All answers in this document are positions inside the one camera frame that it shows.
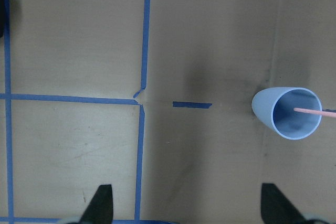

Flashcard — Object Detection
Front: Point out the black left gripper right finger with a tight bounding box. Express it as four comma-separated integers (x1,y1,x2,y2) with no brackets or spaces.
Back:
260,183,307,223

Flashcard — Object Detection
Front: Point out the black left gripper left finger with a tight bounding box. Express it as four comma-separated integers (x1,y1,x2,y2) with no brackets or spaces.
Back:
80,184,113,224

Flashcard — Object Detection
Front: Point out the light blue plastic cup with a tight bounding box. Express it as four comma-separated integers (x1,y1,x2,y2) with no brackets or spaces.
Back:
251,87,322,140

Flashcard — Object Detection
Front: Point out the pink chopstick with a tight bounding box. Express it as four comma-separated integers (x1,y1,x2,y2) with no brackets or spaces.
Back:
293,108,336,119

